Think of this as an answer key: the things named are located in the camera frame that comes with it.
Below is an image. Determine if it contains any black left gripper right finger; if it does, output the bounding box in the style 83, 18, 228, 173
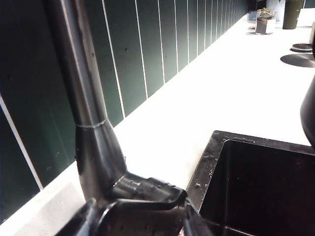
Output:
181, 198, 215, 236

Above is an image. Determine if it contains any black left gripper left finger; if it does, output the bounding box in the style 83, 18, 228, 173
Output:
54, 197, 99, 236

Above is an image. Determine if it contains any grey metal faucet lever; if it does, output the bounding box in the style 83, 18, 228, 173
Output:
97, 171, 189, 236

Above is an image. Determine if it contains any black mug with steel rim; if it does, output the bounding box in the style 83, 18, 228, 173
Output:
299, 73, 315, 148

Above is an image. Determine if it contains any black sink basin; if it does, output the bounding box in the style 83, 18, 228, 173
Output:
185, 129, 315, 236

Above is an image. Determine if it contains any dark metal faucet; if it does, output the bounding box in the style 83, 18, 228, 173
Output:
43, 0, 132, 217

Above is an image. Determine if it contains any black round coaster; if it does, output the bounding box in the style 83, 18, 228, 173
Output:
280, 53, 315, 68

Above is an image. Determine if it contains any black round lid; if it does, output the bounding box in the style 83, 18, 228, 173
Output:
290, 42, 314, 54

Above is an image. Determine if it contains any small plant in glass pot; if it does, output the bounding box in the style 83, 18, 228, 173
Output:
254, 7, 277, 35

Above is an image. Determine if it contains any white container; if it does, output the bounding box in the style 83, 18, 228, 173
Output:
266, 0, 286, 22

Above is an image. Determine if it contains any dark green bottle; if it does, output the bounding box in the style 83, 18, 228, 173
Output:
282, 0, 305, 30

